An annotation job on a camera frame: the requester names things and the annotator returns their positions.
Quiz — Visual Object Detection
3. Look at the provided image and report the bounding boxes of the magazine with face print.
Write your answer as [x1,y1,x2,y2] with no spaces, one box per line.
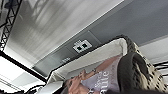
[63,54,123,94]

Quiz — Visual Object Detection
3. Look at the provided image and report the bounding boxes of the wall sockets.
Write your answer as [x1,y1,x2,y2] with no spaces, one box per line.
[72,38,93,54]

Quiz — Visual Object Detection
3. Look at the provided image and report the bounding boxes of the long grey wall band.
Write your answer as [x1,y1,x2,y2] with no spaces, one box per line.
[31,0,168,78]

